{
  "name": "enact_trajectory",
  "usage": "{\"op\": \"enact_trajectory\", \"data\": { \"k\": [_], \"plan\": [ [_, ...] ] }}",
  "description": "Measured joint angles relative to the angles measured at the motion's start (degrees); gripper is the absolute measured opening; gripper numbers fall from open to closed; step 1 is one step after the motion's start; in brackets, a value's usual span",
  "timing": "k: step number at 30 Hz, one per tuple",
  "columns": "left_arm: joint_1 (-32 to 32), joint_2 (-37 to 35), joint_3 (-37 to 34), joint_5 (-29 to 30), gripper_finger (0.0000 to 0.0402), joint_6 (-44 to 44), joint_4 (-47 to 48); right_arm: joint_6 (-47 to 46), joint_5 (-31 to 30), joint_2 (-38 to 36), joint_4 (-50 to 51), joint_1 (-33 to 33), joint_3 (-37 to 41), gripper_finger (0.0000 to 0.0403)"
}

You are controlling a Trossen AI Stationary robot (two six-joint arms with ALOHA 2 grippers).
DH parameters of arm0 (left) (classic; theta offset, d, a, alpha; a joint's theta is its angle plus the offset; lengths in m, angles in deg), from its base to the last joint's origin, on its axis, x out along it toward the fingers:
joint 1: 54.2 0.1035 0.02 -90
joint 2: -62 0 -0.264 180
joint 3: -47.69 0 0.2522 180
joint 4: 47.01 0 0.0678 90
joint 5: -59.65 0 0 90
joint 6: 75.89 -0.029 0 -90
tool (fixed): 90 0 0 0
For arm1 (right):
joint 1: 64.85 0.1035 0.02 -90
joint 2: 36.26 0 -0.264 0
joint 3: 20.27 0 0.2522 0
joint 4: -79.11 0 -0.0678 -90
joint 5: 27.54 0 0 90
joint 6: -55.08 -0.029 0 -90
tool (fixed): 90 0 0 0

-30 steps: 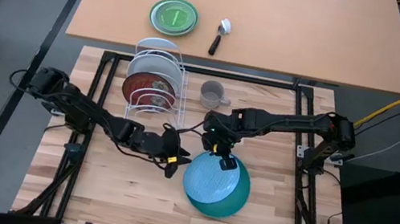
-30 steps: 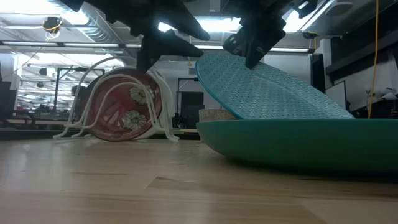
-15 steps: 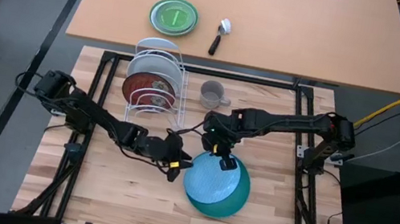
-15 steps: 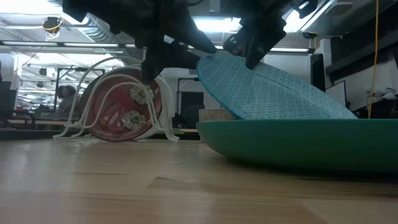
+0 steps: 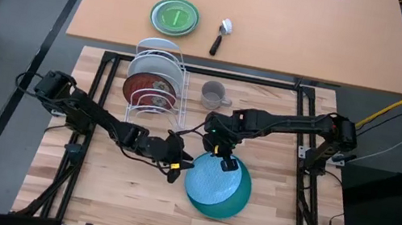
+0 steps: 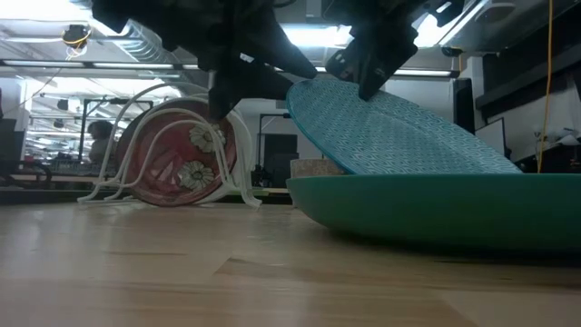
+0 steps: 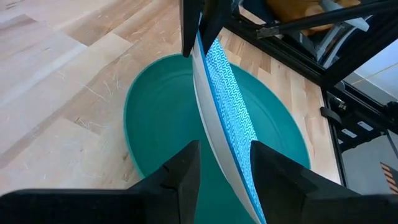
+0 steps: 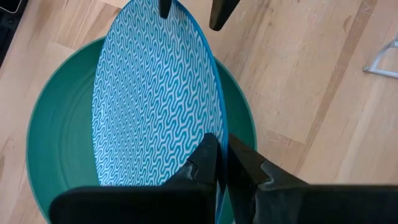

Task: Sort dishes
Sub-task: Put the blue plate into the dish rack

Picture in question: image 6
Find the large teal bowl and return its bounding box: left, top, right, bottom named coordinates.
left=285, top=173, right=581, bottom=253

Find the beige patterned mug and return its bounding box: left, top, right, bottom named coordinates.
left=290, top=157, right=349, bottom=179

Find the white board panel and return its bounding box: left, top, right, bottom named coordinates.
left=474, top=117, right=507, bottom=161

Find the yellow hanging cable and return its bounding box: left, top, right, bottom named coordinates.
left=535, top=0, right=556, bottom=174

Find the person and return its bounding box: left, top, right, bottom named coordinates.
left=86, top=119, right=115, bottom=165

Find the red floral plate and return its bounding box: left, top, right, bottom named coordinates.
left=114, top=98, right=239, bottom=208

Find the silver ventilation duct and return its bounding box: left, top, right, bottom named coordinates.
left=81, top=16, right=183, bottom=65

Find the black ceiling camera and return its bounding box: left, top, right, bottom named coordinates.
left=60, top=24, right=93, bottom=61

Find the black upright panel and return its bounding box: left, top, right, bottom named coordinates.
left=453, top=77, right=476, bottom=135

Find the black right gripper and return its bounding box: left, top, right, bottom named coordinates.
left=320, top=0, right=465, bottom=102

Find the black metal rig frame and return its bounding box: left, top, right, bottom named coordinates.
left=258, top=112, right=292, bottom=183
left=77, top=96, right=155, bottom=163

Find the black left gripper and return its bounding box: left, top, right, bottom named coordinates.
left=90, top=0, right=319, bottom=121

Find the light green plate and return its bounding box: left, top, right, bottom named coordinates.
left=235, top=187, right=291, bottom=197

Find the white wire dish rack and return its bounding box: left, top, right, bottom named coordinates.
left=75, top=81, right=264, bottom=211

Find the black monitor back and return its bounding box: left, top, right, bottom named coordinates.
left=262, top=133, right=301, bottom=189

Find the teal patterned plate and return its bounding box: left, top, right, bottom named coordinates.
left=285, top=77, right=523, bottom=176

